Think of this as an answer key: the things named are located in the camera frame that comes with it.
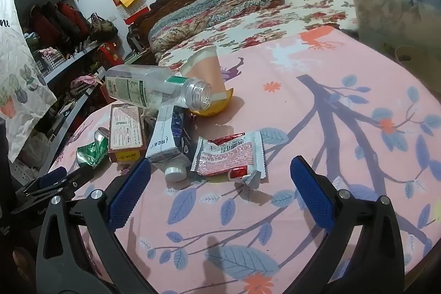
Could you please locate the storage box with blue handle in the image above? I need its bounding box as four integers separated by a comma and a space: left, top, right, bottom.
340, 0, 441, 53

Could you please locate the grey metal shelf rack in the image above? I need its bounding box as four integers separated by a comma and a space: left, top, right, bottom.
10, 0, 114, 177

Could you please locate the floral patchwork quilt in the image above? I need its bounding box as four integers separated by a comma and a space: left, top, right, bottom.
148, 0, 285, 53

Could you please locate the small white bottle cap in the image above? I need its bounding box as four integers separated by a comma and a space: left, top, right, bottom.
164, 161, 188, 182

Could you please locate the brown camouflage bag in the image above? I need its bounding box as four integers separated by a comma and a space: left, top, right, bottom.
89, 13, 119, 42

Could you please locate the tan round bin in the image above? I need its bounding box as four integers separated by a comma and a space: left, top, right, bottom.
394, 45, 441, 81

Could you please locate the pink paper cup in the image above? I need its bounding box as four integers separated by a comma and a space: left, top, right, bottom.
181, 47, 228, 100

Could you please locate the pink cloth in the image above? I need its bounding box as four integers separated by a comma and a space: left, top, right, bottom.
71, 74, 104, 95

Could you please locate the row of red dark bags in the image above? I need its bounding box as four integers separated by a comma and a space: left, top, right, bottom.
29, 1, 91, 47

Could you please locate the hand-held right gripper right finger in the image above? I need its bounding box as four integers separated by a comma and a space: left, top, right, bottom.
289, 155, 404, 294

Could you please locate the brown medicine box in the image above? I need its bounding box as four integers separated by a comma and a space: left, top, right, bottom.
108, 103, 147, 163

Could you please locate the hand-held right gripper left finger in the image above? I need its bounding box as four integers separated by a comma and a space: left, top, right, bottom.
35, 158, 154, 294

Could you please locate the pink leaf print blanket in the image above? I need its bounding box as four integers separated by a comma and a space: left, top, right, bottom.
48, 27, 441, 294

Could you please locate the red white snack wrapper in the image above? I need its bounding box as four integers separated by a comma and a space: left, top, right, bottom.
190, 130, 267, 188

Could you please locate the red wall calendar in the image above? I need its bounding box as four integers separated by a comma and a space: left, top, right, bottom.
117, 0, 150, 24

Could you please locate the white floral bedsheet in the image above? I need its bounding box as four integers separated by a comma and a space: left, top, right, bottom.
157, 0, 361, 71

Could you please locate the person's left hand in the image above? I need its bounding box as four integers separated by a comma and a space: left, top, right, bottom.
12, 247, 36, 286

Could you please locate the white plant print tote bag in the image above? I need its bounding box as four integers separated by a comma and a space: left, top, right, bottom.
0, 0, 58, 164

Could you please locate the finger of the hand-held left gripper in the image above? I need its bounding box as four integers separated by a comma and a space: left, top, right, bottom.
10, 164, 95, 214
14, 166, 68, 200

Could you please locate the red gift box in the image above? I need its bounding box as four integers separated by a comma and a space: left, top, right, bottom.
97, 41, 125, 66

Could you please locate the green can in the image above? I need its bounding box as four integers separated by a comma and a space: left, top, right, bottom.
76, 128, 111, 168

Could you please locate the white blue carton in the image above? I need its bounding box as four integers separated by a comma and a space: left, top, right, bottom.
145, 104, 193, 164

